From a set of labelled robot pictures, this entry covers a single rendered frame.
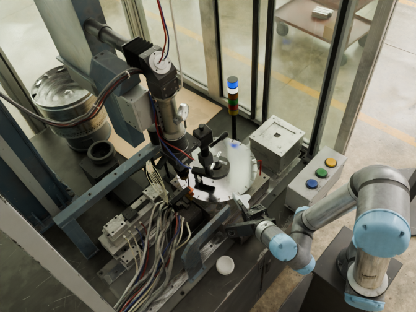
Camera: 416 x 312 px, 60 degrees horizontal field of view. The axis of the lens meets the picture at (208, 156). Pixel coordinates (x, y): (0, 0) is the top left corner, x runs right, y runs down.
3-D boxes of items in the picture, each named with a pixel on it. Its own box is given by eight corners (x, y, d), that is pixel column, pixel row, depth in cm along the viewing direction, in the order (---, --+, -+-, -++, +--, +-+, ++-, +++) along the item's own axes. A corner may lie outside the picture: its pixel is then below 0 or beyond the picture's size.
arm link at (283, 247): (288, 268, 110) (271, 255, 107) (271, 251, 120) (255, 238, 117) (304, 249, 110) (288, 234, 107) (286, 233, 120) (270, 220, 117)
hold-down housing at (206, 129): (208, 155, 134) (203, 117, 119) (215, 162, 132) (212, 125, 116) (196, 163, 133) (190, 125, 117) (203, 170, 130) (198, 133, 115)
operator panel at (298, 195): (319, 165, 167) (325, 145, 156) (340, 177, 162) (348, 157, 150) (283, 205, 156) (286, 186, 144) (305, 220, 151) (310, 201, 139)
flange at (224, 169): (229, 178, 142) (229, 174, 140) (202, 177, 143) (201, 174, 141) (230, 156, 149) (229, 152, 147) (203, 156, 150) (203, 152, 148)
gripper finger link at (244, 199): (243, 188, 139) (255, 207, 134) (229, 194, 138) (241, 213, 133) (244, 184, 136) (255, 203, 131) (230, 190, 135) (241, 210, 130)
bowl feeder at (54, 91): (96, 108, 205) (73, 54, 177) (130, 133, 190) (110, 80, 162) (50, 138, 192) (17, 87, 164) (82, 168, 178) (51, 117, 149)
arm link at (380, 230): (384, 275, 123) (415, 181, 83) (382, 320, 114) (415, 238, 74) (346, 268, 127) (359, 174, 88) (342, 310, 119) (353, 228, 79)
